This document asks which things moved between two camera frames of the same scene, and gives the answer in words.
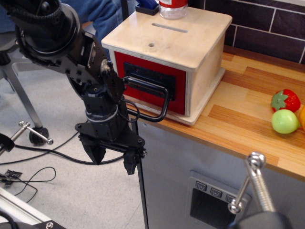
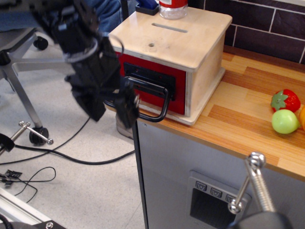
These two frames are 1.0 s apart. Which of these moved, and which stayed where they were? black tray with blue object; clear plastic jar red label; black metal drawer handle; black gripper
Moved: black gripper
Stayed: black tray with blue object; black metal drawer handle; clear plastic jar red label
